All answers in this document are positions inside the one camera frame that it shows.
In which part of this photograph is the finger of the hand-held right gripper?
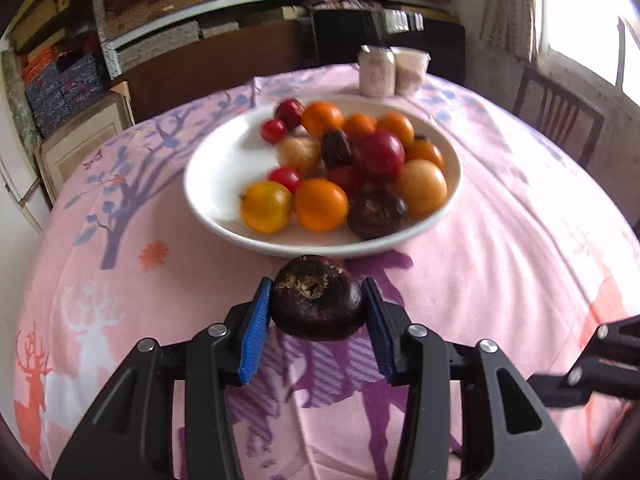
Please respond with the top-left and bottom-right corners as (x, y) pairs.
(527, 312), (640, 408)

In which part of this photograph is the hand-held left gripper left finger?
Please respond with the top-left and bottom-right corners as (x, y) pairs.
(52, 277), (273, 480)

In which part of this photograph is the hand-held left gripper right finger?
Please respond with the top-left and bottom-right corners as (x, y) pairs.
(361, 276), (583, 480)

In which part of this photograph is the yellow tomato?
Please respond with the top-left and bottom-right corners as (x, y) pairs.
(241, 181), (293, 235)

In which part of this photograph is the orange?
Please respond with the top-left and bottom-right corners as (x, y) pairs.
(342, 113), (377, 142)
(376, 113), (415, 147)
(301, 101), (346, 140)
(293, 178), (349, 232)
(404, 138), (445, 171)

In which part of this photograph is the peach-coloured round fruit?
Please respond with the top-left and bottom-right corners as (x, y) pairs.
(396, 159), (448, 220)

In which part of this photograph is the white plate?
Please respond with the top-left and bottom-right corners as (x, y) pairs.
(183, 92), (462, 259)

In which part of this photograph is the small red tomato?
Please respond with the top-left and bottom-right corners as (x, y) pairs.
(268, 166), (302, 195)
(260, 119), (288, 144)

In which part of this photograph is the red apple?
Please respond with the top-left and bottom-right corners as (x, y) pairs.
(354, 130), (406, 183)

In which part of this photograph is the pale tan round fruit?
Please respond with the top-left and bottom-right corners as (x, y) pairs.
(276, 136), (322, 175)

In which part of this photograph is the small dark purple mangosteen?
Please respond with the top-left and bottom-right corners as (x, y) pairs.
(321, 129), (353, 170)

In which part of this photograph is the dark red plum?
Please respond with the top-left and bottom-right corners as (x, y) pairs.
(274, 98), (306, 131)

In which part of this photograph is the pink deer print tablecloth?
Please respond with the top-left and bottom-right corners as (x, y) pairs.
(12, 62), (640, 480)

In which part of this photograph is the white framed panel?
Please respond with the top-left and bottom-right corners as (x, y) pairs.
(35, 82), (136, 206)

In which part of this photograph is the dark wooden chair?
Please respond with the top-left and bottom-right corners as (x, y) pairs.
(512, 65), (606, 168)

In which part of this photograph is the brown board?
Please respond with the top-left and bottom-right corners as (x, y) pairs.
(111, 22), (313, 123)

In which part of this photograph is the white leaning board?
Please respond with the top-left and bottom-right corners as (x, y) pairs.
(0, 50), (51, 231)

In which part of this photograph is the black panel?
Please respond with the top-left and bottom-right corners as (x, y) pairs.
(310, 7), (466, 86)

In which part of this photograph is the stack of blue floral boxes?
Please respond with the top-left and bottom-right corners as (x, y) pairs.
(22, 47), (108, 138)

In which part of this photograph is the white metal shelving unit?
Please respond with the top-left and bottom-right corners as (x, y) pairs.
(90, 0), (456, 61)

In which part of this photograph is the stack of patterned boxes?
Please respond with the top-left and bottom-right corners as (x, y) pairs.
(100, 0), (451, 56)

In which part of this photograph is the bright window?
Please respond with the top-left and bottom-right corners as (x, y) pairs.
(530, 0), (640, 91)

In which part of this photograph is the patterned curtain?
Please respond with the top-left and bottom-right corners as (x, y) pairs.
(477, 0), (543, 61)

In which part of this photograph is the stack of wooden boxes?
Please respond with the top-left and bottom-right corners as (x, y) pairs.
(10, 0), (96, 51)

